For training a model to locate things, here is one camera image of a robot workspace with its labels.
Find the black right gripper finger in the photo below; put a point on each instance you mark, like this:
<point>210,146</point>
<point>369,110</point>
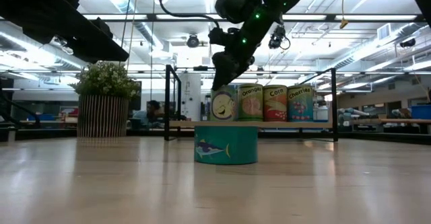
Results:
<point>222,81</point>

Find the smiley face label can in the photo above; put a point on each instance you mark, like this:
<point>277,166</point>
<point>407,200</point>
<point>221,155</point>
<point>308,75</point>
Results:
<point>224,108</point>

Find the oranges label can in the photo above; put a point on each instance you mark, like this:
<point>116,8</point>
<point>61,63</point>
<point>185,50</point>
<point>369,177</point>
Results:
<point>250,106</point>

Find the corn label can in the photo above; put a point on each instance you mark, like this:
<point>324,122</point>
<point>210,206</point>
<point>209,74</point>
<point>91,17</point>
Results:
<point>275,106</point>

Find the cherries label can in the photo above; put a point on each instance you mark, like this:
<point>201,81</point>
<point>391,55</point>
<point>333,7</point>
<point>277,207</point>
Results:
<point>300,106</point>

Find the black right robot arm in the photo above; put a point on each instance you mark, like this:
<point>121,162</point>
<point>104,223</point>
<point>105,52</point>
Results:
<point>266,2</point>

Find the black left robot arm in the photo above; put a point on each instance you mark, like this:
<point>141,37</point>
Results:
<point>50,19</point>

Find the white round column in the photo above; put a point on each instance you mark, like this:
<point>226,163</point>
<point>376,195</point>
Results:
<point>190,96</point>

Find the short teal tuna can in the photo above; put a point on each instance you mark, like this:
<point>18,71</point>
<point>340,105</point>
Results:
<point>235,146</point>

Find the person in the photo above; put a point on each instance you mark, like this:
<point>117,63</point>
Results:
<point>153,111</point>

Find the black overhead crossbeam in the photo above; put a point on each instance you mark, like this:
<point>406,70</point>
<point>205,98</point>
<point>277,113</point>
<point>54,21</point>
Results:
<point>331,17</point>

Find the green plant in striped pot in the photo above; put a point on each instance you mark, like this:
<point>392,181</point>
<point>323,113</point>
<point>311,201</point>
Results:
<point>102,116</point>

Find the black ceiling fixture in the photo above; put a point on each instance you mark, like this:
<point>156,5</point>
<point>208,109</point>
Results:
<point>408,42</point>

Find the wooden workbench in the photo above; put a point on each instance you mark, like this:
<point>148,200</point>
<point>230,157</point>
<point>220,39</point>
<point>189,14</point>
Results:
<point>404,120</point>

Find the blue plastic bin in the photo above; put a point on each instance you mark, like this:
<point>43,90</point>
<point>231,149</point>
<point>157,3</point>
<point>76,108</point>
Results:
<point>421,112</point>

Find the black round hanging camera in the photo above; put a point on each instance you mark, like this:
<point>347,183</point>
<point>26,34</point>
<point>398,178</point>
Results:
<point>193,41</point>

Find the wooden shelf with black frame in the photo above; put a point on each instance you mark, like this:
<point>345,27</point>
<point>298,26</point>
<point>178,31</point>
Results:
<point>286,124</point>

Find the black aluminium rig frame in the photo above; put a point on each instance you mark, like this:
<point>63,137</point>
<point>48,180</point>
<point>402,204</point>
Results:
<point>370,136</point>

